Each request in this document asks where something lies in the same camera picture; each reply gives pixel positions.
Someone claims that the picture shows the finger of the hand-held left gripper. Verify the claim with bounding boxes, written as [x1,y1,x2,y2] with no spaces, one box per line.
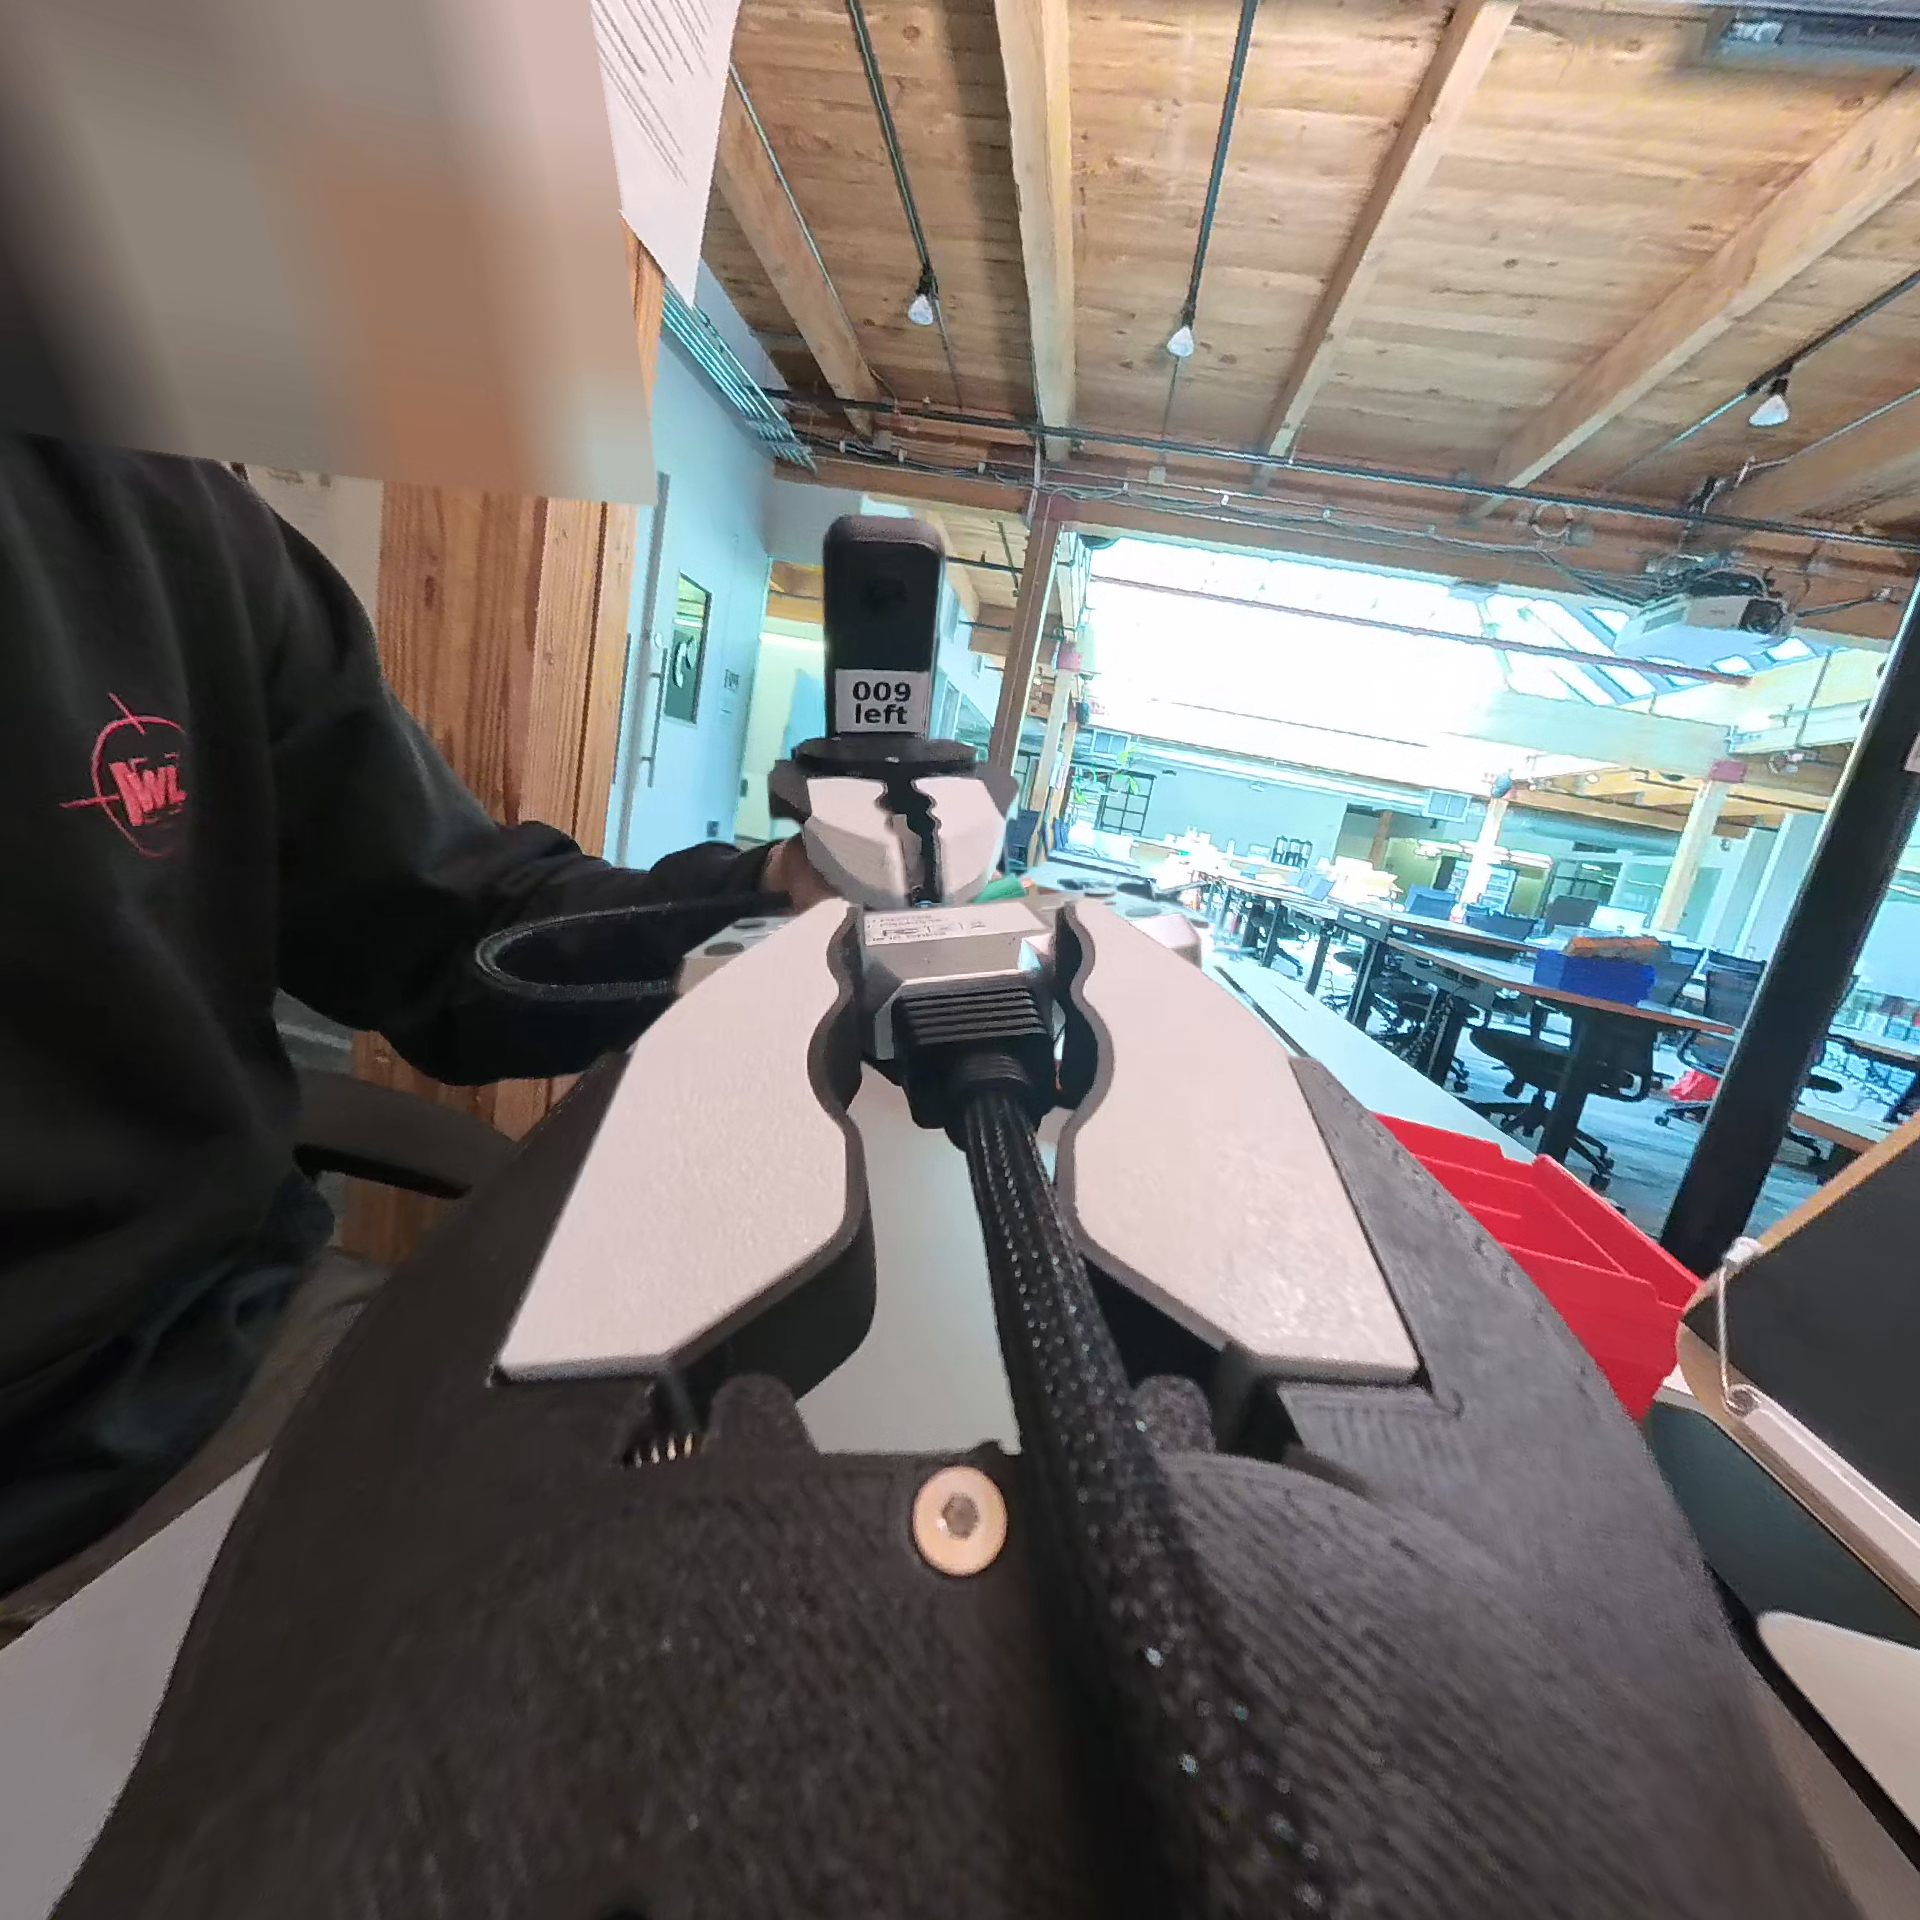
[921,767,1007,903]
[803,775,921,903]

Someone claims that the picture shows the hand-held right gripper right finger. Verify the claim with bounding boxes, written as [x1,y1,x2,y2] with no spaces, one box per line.
[1054,897,1424,1419]

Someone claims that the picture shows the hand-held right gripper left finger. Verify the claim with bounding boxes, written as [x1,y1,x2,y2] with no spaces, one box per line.
[491,897,881,1403]

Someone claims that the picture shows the silver usb hub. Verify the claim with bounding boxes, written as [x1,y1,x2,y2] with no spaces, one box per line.
[675,892,1206,1051]

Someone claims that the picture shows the black braided hub cable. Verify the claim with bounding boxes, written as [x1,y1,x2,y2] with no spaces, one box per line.
[891,989,1338,1920]

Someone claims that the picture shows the person's left forearm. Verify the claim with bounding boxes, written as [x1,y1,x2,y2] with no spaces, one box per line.
[299,810,783,1089]

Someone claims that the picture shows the slim wooden column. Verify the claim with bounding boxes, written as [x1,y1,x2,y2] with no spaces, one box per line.
[989,503,1071,858]

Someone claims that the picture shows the white desk with wooden edge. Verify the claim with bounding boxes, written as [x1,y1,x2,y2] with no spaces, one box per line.
[1021,862,1537,1167]

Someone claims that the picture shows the black office chair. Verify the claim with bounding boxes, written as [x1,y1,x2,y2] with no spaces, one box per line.
[294,1073,520,1203]

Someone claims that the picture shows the red plastic bin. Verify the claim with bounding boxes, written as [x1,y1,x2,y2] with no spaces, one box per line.
[1373,1113,1705,1419]

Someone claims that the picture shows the group of black office chairs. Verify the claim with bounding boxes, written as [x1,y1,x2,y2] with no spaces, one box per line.
[1352,884,1878,1187]

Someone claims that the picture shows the rows of office desks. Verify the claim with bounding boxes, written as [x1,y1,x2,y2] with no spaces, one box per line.
[1037,855,1920,1156]

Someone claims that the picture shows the blue storage bin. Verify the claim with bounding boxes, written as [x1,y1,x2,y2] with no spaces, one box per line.
[1534,937,1659,1003]

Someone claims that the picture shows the person's grey trouser leg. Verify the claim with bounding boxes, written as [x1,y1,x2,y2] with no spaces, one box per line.
[0,1236,378,1643]

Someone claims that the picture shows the white paper notice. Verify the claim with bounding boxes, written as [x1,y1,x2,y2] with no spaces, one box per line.
[590,0,745,301]

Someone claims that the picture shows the person's black sweatshirt torso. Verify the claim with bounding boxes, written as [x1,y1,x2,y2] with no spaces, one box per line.
[0,434,512,1594]

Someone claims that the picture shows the black metal pole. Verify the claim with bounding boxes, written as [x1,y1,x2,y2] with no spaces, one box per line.
[1657,586,1920,1277]

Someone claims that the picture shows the black board with wooden edge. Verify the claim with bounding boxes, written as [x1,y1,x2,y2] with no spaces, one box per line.
[1678,1118,1920,1531]

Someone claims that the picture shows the white board stand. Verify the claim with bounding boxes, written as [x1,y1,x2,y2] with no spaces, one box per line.
[1678,1327,1920,1554]

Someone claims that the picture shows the ceiling projector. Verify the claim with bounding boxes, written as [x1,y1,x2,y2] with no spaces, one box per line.
[1611,563,1795,669]

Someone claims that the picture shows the glass office wall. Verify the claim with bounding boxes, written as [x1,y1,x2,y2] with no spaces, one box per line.
[645,300,842,859]

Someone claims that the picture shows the framed wall sign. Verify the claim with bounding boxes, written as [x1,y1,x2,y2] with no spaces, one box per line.
[666,573,715,729]

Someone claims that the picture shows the thick wooden post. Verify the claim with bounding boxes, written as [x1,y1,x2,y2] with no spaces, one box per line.
[335,225,671,1265]

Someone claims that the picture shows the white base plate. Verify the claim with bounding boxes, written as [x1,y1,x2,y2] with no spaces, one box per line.
[1755,1609,1920,1801]

